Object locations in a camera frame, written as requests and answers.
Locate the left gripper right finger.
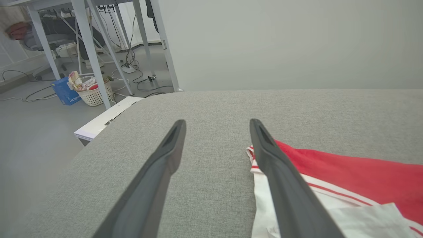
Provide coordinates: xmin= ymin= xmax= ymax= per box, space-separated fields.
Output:
xmin=250 ymin=119 xmax=346 ymax=238

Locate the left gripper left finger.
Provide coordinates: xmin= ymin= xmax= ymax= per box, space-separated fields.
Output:
xmin=93 ymin=119 xmax=187 ymax=238

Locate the red and white jersey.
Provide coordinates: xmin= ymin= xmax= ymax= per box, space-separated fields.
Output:
xmin=246 ymin=139 xmax=423 ymax=238

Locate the white flat board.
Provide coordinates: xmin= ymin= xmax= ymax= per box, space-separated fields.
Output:
xmin=74 ymin=96 xmax=144 ymax=146

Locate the white plastic laundry basket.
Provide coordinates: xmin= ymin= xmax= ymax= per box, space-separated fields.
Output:
xmin=77 ymin=78 xmax=115 ymax=107

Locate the clothes pile in basket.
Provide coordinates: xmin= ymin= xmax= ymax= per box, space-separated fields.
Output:
xmin=67 ymin=71 xmax=99 ymax=92

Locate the blue cardboard box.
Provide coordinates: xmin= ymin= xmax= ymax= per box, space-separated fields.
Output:
xmin=51 ymin=77 xmax=82 ymax=106

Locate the grey office chair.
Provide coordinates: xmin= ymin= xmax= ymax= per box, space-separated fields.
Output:
xmin=19 ymin=17 xmax=76 ymax=80

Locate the red cloth on chair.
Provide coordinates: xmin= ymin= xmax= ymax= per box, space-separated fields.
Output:
xmin=5 ymin=21 xmax=32 ymax=41

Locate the black floor cable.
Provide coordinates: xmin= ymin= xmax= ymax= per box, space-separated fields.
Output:
xmin=132 ymin=68 xmax=174 ymax=98

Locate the grey floor cable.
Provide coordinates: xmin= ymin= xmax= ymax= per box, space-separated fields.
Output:
xmin=0 ymin=85 xmax=58 ymax=102

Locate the white metal table frame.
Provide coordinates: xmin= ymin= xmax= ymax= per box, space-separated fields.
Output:
xmin=0 ymin=0 xmax=152 ymax=110

